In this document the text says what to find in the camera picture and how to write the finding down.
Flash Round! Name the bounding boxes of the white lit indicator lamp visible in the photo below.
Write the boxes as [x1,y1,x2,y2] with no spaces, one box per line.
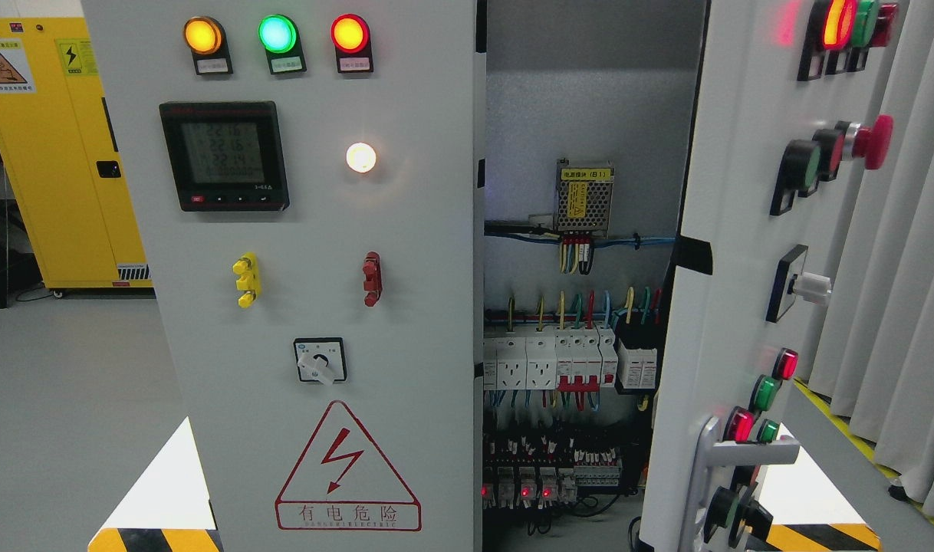
[345,141,378,174]

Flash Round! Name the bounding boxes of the red terminal post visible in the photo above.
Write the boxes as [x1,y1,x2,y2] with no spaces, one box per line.
[362,251,383,307]

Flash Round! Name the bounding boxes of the white breaker and socket row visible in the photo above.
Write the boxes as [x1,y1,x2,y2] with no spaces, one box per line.
[482,327,618,393]

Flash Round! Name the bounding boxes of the red indicator lamp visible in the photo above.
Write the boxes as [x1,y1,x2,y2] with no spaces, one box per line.
[330,14,373,74]

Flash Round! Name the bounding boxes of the black surge protector block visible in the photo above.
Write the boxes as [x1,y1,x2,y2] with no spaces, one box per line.
[617,323,661,393]

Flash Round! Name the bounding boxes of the red emergency stop button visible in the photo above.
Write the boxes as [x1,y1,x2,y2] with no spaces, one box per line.
[835,114,895,170]

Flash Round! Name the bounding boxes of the black digital power meter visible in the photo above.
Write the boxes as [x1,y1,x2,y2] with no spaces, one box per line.
[159,100,291,211]

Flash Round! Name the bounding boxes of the green indicator lamp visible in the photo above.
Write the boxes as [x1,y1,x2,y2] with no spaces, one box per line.
[258,14,307,74]

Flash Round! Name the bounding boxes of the red electric hazard sticker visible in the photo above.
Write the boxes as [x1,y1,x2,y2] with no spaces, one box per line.
[275,399,422,532]

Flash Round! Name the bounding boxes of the lower relay terminal row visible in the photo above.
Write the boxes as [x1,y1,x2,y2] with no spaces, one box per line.
[480,426,639,510]

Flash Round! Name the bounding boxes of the perforated metal power supply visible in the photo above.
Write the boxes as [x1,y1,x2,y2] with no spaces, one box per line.
[552,158,615,238]

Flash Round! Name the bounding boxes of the silver door handle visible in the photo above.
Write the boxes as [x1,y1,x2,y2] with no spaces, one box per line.
[678,416,801,551]

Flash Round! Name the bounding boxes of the yellow terminal post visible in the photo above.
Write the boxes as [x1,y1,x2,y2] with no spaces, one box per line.
[232,251,261,310]

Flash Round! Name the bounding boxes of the white knob selector switch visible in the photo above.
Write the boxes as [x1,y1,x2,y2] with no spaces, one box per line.
[765,244,832,323]

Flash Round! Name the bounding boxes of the grey cabinet door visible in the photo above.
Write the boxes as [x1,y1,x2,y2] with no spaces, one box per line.
[82,1,485,551]
[640,1,905,551]

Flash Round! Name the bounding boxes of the yellow safety storage cabinet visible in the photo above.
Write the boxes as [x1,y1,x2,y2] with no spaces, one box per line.
[0,18,153,292]

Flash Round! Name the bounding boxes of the amber indicator lamp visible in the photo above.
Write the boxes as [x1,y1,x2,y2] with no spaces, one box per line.
[183,15,233,76]

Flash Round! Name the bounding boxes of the black white rotary switch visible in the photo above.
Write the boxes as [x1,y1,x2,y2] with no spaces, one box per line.
[293,337,348,385]

